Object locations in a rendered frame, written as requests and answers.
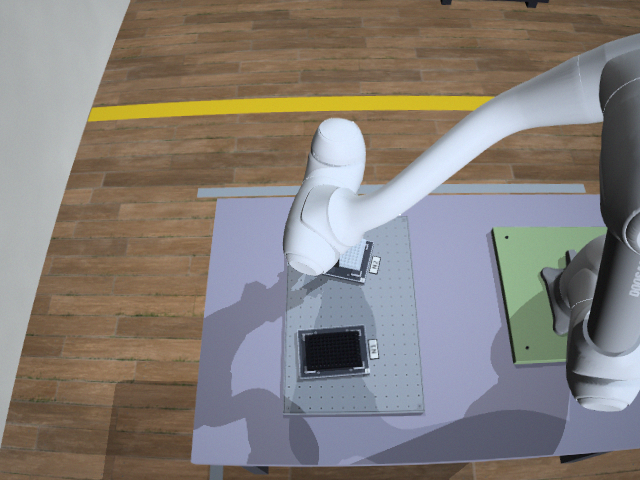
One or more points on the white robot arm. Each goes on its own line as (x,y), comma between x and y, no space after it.
(603,362)

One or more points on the black rectangular frame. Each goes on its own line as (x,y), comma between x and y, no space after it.
(351,274)

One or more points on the grey rectangular frame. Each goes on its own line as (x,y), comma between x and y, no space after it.
(339,372)

